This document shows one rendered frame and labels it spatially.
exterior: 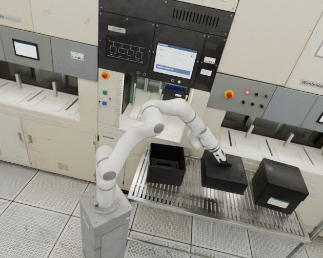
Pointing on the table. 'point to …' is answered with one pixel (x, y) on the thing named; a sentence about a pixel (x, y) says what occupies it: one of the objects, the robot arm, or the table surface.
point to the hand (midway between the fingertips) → (225, 163)
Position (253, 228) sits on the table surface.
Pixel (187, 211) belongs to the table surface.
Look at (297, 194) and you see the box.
